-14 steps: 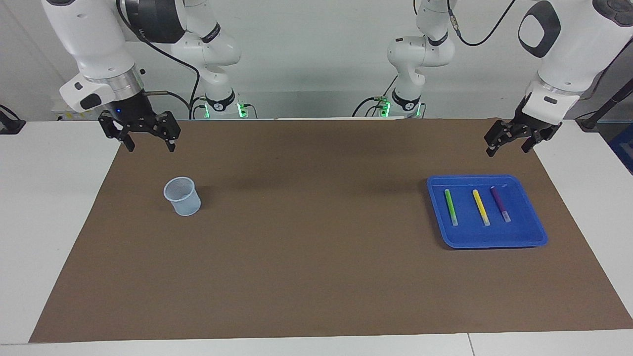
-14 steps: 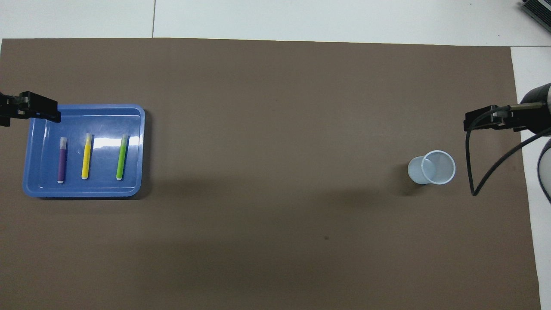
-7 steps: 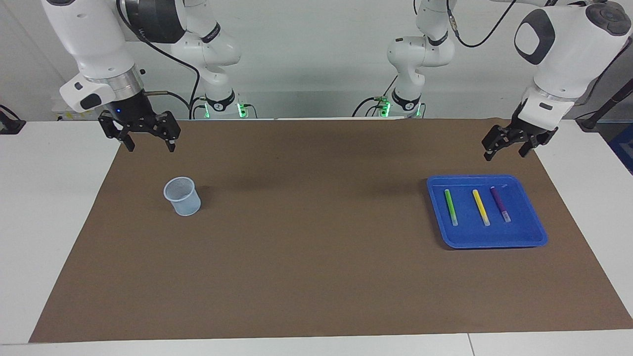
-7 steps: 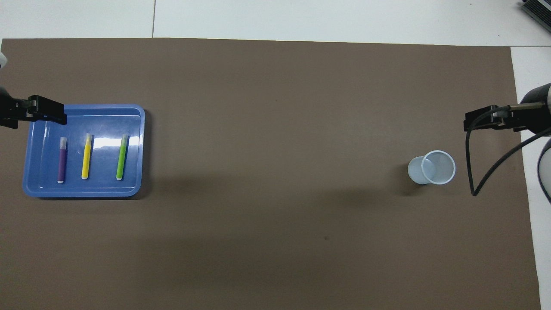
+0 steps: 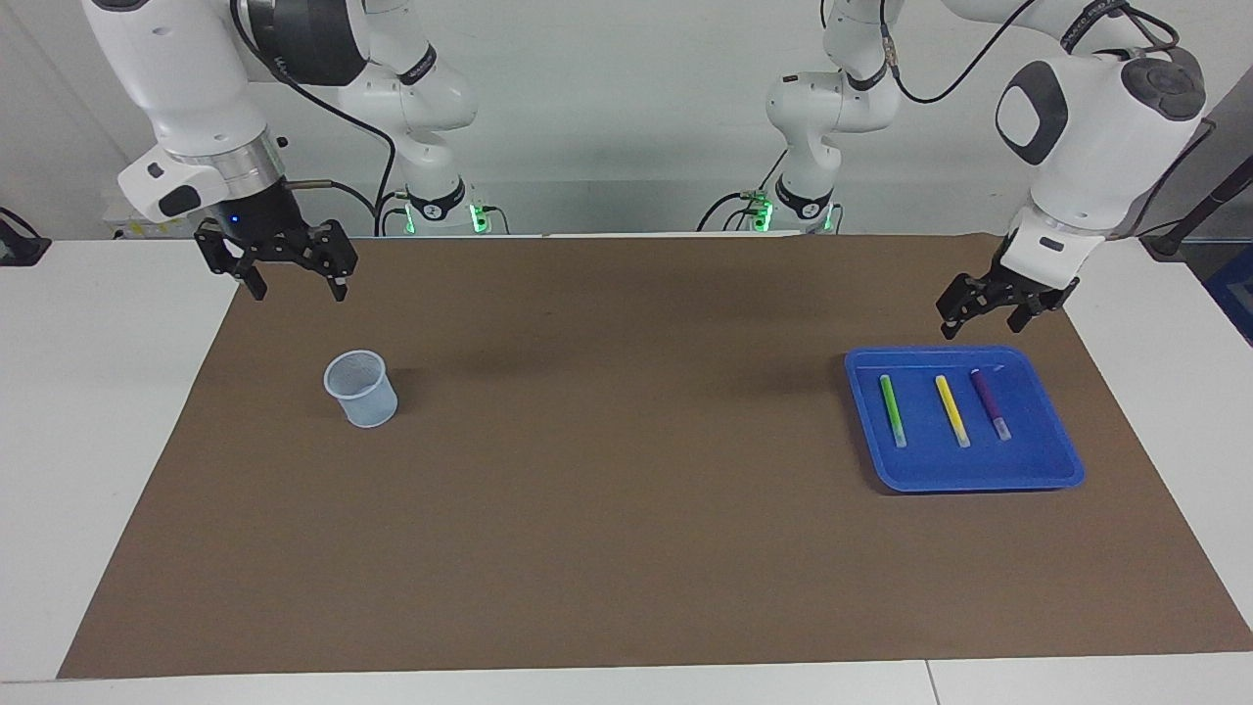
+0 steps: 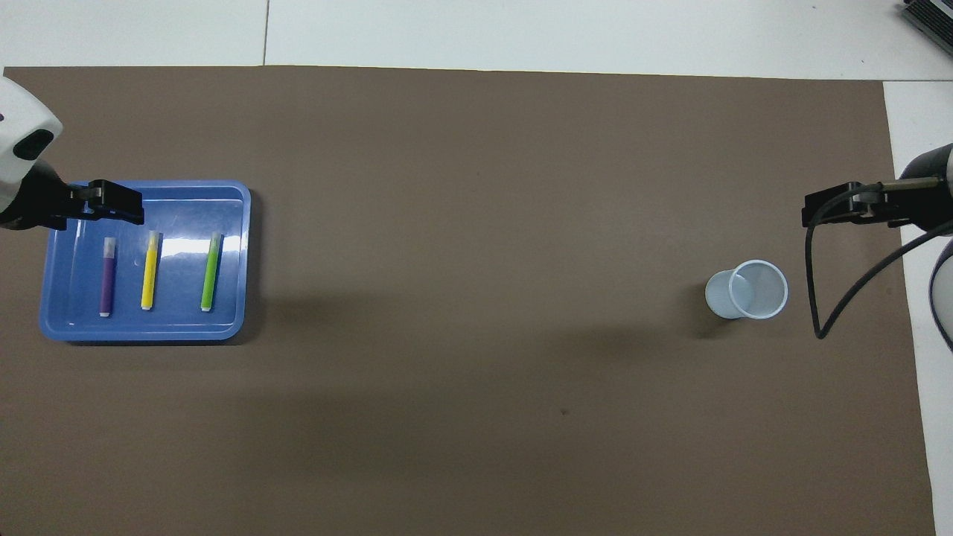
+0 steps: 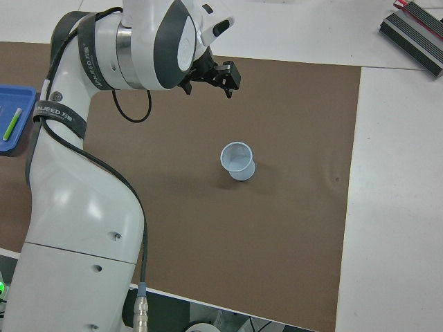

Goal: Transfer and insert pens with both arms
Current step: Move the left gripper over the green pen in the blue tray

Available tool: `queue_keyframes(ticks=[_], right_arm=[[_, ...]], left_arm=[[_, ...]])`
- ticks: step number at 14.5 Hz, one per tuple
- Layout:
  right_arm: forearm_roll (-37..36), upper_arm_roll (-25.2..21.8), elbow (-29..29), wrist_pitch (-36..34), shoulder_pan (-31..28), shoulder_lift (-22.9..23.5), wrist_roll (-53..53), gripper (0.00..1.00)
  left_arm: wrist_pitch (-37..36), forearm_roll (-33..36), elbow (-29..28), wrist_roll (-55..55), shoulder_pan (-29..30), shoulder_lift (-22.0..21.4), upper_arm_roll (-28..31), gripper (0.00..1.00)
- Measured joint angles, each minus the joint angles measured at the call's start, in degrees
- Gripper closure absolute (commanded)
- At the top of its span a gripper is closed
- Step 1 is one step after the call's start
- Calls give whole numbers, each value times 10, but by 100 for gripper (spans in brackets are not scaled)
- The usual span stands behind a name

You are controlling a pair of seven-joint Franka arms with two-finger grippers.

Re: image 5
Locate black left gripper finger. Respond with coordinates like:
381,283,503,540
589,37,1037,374
1008,292,1063,332
937,277,985,341

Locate yellow highlighter pen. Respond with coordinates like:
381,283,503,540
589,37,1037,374
935,375,972,448

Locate green highlighter pen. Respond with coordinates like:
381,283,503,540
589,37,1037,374
879,374,907,448

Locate purple highlighter pen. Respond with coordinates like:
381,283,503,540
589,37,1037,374
969,368,1012,442

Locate translucent plastic cup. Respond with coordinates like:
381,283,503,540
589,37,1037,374
323,350,399,429

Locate blue plastic tray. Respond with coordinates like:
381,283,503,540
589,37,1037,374
844,345,1086,494

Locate blue box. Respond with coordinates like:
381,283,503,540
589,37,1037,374
1202,245,1253,346

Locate black stand pole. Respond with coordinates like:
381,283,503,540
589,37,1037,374
1140,152,1253,260

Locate brown table mat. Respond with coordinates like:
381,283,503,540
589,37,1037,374
57,233,1253,680

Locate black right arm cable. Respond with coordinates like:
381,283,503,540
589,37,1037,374
230,0,397,237

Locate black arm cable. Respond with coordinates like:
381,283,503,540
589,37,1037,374
230,0,397,237
879,0,1218,239

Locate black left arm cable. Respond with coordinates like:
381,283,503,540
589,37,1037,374
879,0,1218,239

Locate black clamp mount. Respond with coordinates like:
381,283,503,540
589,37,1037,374
0,208,52,267

